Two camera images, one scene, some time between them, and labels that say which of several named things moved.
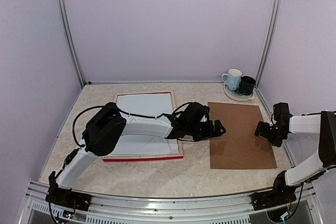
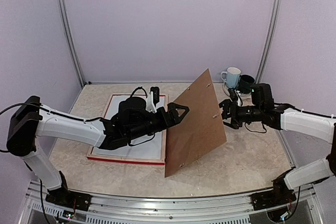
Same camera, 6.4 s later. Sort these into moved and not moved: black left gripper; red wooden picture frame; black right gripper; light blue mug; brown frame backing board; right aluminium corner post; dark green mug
Moved: black left gripper; red wooden picture frame; black right gripper; brown frame backing board
Not moved: dark green mug; right aluminium corner post; light blue mug
